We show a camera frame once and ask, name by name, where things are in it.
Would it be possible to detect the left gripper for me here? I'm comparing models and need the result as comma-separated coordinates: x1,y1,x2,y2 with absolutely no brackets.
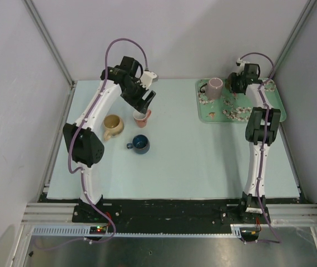
121,77,155,115

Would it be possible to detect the pink mug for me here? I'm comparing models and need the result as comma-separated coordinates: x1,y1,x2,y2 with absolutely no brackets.
133,110,152,128

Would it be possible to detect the mauve mug black handle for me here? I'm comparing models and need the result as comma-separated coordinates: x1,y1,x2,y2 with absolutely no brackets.
199,78,224,100

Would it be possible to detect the beige round mug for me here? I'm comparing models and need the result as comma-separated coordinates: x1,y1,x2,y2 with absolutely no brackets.
103,115,125,141

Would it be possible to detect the dark blue mug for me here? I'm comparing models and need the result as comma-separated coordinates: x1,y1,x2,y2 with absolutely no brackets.
126,135,150,155

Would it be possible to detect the brown mug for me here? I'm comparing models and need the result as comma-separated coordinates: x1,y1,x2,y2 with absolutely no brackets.
225,77,236,93

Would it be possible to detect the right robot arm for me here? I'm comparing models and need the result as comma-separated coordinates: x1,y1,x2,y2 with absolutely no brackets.
226,59,281,223

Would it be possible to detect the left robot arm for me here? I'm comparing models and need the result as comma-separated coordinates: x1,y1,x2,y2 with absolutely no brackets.
63,56,158,222

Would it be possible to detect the green floral tray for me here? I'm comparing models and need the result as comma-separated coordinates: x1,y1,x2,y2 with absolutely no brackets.
195,78,286,123

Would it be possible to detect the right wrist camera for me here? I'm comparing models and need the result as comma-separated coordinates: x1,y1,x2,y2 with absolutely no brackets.
236,58,245,74

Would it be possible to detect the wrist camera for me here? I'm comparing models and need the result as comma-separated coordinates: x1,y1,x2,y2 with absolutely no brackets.
236,58,245,74
140,71,159,89

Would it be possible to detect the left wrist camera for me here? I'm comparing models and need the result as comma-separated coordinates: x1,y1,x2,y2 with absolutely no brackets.
140,71,159,89

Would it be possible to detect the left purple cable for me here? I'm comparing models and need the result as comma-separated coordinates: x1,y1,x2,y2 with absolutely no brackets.
68,38,150,250

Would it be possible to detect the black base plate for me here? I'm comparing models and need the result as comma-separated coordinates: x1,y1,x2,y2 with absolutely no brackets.
72,199,266,235

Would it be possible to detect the grey cable duct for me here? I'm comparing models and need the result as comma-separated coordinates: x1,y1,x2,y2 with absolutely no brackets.
32,225,241,238

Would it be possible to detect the aluminium frame rail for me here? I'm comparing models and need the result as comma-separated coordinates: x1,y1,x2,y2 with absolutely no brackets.
21,203,317,227

